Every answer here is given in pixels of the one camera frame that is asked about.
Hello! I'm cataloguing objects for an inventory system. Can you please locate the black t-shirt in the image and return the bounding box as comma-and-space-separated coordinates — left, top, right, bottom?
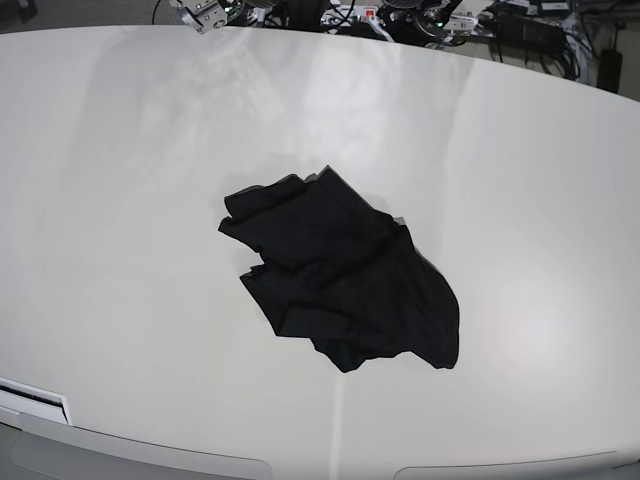
219, 168, 460, 373

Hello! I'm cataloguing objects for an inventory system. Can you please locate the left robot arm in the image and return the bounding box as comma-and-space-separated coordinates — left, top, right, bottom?
376, 0, 496, 47

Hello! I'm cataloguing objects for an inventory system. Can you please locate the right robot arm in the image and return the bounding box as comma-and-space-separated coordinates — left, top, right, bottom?
169, 0, 245, 34

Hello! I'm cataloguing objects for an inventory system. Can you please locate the white power strip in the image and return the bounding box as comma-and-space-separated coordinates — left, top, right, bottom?
320, 5, 378, 26

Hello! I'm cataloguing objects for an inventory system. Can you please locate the black power adapter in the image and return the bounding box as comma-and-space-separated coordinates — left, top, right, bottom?
497, 15, 566, 55

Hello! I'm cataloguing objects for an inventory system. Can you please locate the black floor box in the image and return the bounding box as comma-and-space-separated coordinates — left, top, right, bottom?
596, 49, 623, 94

